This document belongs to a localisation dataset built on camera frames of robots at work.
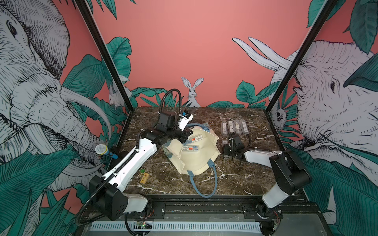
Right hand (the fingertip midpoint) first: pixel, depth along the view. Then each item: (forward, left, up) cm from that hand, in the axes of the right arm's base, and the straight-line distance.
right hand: (224, 146), depth 97 cm
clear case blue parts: (+15, -17, -1) cm, 23 cm away
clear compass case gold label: (+20, -7, -1) cm, 21 cm away
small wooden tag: (-22, +49, 0) cm, 53 cm away
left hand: (-5, +21, +25) cm, 33 cm away
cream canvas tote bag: (-5, +20, -1) cm, 20 cm away
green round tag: (-17, +52, -1) cm, 54 cm away
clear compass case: (+20, -13, -1) cm, 23 cm away
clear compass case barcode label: (+16, -2, 0) cm, 16 cm away
